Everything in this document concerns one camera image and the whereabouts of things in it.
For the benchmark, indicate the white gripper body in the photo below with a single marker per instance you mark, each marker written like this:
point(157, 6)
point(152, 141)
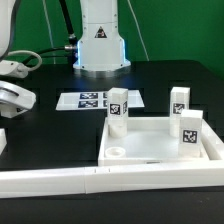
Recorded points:
point(15, 100)

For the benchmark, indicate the white square tabletop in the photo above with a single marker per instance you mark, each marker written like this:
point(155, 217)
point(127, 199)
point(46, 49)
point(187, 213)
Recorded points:
point(147, 141)

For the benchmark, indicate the white obstacle left wall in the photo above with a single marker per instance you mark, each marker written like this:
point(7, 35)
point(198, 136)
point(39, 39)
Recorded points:
point(3, 141)

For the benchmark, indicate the white obstacle wall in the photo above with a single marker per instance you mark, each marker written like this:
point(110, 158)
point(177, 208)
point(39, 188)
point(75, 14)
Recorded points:
point(212, 143)
point(86, 180)
point(3, 141)

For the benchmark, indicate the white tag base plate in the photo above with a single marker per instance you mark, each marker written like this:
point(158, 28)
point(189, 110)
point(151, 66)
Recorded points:
point(93, 100)

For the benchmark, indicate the white obstacle front wall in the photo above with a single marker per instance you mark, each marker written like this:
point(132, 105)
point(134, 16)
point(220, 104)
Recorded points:
point(86, 180)

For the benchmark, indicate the white obstacle right wall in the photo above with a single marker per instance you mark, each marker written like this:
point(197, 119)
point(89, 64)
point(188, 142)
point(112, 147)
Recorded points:
point(212, 143)

